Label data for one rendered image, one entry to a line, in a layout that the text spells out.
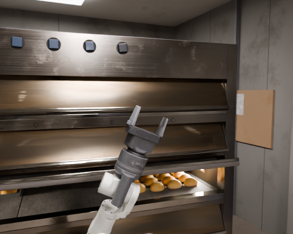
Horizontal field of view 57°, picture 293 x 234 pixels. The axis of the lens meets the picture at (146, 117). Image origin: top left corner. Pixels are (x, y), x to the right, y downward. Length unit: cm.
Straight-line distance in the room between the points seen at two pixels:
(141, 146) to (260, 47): 319
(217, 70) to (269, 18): 223
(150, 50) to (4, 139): 86
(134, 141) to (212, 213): 114
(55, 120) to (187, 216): 96
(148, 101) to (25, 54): 65
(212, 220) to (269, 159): 206
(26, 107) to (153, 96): 64
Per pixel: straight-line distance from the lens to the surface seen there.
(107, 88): 144
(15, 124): 142
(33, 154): 143
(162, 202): 165
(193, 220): 179
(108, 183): 84
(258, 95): 379
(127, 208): 88
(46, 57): 141
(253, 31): 399
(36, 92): 141
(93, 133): 145
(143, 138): 82
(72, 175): 132
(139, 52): 149
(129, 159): 81
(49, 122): 141
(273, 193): 383
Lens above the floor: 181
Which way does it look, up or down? 5 degrees down
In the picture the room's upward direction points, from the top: straight up
